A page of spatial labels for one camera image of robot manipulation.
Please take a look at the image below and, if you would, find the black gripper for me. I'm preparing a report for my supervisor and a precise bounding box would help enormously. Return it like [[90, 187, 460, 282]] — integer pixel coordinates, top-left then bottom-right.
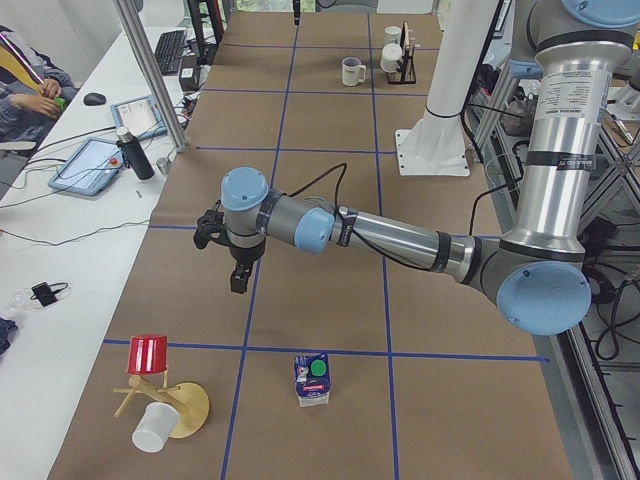
[[229, 242, 265, 294]]

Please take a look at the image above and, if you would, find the blue white milk carton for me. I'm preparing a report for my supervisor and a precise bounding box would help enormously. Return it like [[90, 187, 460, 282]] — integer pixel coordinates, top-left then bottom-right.
[[293, 352, 331, 407]]

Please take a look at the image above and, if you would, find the white grey mug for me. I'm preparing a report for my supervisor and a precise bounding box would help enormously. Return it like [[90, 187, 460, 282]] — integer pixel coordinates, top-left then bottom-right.
[[341, 57, 366, 87]]

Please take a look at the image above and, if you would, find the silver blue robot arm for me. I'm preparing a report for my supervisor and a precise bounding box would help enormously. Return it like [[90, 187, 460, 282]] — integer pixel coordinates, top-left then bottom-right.
[[221, 1, 639, 335]]

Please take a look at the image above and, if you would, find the red plastic cup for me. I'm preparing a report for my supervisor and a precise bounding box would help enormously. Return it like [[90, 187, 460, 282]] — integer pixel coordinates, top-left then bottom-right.
[[126, 334, 168, 376]]

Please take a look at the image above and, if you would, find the white plastic cup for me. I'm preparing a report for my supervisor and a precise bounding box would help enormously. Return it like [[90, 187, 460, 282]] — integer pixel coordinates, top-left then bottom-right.
[[131, 402, 180, 453]]

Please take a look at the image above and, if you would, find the wooden mug tree stand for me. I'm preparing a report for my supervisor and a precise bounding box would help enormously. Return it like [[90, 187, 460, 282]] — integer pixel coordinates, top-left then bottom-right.
[[113, 370, 210, 439]]

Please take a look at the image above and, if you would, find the black water bottle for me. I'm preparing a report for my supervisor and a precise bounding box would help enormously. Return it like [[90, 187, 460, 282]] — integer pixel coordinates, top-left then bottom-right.
[[116, 126, 154, 180]]

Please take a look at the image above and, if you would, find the blue teach pendant tablet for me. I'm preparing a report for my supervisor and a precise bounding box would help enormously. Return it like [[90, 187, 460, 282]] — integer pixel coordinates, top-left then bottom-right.
[[48, 138, 123, 197]]

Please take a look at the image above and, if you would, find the small black adapter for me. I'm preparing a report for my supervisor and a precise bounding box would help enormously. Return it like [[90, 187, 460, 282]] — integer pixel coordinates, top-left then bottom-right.
[[30, 282, 69, 307]]

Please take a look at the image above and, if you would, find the black box on desk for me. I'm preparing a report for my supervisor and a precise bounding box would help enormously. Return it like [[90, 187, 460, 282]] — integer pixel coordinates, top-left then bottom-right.
[[178, 54, 201, 92]]

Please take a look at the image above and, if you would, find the black computer mouse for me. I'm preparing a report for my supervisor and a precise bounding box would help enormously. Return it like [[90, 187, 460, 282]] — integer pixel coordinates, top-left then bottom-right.
[[83, 92, 107, 106]]

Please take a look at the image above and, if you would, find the black keyboard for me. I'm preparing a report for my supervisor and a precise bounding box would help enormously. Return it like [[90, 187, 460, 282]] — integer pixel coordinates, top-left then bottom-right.
[[154, 30, 187, 75]]

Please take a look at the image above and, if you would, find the white mug on rack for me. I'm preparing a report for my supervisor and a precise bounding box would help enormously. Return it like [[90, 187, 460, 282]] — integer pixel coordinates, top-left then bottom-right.
[[380, 43, 403, 73]]

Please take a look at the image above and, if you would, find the seated person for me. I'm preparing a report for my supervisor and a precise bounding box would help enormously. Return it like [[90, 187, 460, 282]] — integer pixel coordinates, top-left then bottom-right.
[[1, 26, 78, 145]]

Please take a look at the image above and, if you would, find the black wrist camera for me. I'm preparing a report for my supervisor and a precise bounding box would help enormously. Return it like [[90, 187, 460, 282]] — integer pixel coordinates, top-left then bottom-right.
[[193, 199, 231, 250]]

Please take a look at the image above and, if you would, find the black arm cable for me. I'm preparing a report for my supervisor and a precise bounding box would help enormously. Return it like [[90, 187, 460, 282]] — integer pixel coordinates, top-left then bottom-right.
[[289, 162, 386, 261]]

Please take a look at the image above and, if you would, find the aluminium frame post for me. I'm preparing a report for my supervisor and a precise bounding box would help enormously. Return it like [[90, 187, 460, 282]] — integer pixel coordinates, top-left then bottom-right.
[[113, 0, 187, 153]]

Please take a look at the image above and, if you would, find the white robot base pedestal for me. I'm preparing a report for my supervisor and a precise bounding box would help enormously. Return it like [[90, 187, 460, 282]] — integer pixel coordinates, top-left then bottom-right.
[[395, 0, 501, 177]]

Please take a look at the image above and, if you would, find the black wire mug rack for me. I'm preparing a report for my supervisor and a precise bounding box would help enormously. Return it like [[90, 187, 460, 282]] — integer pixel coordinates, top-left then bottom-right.
[[385, 21, 417, 85]]

